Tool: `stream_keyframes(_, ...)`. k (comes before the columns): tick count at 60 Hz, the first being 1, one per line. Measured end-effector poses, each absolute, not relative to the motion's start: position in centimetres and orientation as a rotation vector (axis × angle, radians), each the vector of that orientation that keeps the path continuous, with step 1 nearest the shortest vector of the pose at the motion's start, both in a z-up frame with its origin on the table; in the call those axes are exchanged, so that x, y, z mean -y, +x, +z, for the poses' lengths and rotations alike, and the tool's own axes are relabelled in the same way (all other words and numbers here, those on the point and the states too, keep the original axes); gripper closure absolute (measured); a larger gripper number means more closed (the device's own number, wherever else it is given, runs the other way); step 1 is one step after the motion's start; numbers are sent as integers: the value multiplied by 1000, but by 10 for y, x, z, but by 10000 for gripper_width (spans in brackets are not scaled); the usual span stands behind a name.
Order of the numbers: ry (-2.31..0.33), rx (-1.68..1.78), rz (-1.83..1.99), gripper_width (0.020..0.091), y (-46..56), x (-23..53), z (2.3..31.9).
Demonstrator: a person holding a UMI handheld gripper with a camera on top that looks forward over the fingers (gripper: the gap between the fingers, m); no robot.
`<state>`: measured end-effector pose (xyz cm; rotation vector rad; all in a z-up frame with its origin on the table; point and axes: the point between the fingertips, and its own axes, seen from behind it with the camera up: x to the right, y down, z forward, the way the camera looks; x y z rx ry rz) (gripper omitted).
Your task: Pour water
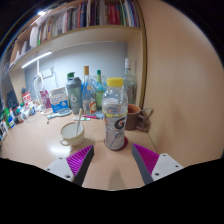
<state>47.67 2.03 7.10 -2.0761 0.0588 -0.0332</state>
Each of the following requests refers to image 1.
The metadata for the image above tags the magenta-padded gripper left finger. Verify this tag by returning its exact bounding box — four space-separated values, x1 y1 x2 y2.
44 144 95 187

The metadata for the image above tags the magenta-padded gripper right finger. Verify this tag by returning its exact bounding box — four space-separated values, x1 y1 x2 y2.
131 143 184 186

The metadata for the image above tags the clear bottle with yellow cap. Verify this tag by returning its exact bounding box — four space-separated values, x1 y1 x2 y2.
101 77 129 152

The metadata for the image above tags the cream ceramic mug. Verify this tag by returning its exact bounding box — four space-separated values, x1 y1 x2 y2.
59 121 86 147

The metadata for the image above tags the metal spoon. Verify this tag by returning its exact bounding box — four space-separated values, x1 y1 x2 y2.
75 108 84 136

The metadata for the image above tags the brown ceramic cup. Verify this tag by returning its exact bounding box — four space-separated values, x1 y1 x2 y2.
124 103 143 132

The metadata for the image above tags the pale blue flat device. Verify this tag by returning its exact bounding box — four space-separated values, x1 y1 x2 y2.
46 110 73 121

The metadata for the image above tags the grey shaker bottle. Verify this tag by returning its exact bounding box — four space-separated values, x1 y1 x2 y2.
65 77 83 116

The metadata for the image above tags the blue and white carton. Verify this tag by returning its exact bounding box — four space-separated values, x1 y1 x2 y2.
48 87 71 114

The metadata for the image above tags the blue bottle with tan cap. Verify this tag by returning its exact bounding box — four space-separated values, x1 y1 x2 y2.
81 65 93 115

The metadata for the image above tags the green glass bottle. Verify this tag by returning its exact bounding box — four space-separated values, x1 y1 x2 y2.
95 69 106 112

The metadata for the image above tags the pink cup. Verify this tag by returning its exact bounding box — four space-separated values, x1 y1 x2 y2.
39 89 52 109

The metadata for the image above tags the clear glass liquor bottle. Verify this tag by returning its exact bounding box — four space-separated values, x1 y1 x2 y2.
122 58 138 106

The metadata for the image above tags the white bottle with blue label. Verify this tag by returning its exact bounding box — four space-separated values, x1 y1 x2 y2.
7 115 16 129

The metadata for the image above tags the red and white container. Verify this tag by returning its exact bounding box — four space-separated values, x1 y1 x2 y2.
22 91 33 106

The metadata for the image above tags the green box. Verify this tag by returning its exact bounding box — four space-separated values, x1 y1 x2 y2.
2 107 11 121

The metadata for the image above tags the black pouch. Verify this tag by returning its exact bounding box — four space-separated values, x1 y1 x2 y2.
6 89 19 109

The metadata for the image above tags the under-shelf light bar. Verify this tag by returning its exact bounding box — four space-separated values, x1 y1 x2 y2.
20 50 54 69

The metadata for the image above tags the wooden shelf unit with books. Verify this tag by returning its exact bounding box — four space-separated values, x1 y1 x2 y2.
8 0 144 68

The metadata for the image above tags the white wall power strip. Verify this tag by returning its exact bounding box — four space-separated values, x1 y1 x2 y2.
41 68 54 79

